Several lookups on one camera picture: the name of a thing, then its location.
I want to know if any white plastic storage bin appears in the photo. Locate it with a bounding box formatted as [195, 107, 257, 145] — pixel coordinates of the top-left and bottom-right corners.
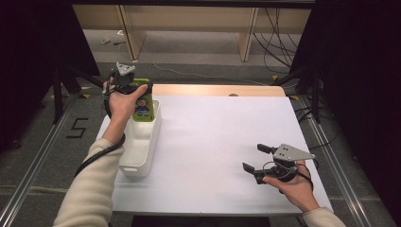
[118, 98, 163, 178]

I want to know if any black curtain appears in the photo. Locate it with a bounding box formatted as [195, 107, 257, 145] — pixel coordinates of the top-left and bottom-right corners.
[289, 0, 401, 221]
[0, 0, 102, 154]

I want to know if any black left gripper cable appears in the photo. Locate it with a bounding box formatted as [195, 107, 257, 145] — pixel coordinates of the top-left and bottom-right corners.
[75, 70, 127, 178]

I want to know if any black floor cable bundle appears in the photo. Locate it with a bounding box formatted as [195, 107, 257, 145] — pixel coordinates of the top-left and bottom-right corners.
[253, 8, 300, 76]

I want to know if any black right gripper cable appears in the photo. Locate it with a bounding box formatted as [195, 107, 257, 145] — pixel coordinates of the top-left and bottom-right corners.
[294, 158, 320, 192]

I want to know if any aluminium floor rail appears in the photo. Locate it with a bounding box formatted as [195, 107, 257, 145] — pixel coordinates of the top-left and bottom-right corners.
[299, 94, 375, 227]
[0, 94, 79, 226]

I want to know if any green clown phone case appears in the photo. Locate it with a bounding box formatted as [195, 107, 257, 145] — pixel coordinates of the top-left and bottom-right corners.
[131, 78, 155, 123]

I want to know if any white floor cable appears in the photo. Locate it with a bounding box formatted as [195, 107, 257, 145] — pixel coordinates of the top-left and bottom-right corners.
[152, 61, 269, 87]

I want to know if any beige wooden desk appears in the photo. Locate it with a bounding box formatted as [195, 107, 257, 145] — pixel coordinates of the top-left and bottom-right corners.
[71, 4, 313, 62]

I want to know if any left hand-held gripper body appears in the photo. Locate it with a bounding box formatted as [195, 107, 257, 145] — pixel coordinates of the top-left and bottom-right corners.
[109, 61, 140, 96]

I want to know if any black metal stand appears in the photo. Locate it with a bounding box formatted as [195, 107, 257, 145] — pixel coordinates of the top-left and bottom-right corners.
[273, 64, 323, 125]
[51, 62, 96, 125]

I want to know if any person's left hand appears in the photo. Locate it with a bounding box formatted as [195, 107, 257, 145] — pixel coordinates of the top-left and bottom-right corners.
[102, 77, 149, 125]

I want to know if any white table cover sheet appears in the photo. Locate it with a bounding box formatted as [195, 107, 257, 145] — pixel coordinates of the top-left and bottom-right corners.
[96, 95, 334, 216]

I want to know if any person's right hand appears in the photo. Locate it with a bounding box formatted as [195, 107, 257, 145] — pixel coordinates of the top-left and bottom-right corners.
[262, 160, 321, 214]

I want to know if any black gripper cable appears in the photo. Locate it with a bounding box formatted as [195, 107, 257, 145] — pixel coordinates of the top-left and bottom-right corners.
[294, 158, 320, 192]
[75, 70, 127, 178]

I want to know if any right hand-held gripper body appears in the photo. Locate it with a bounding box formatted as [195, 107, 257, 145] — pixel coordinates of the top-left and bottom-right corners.
[253, 143, 317, 185]

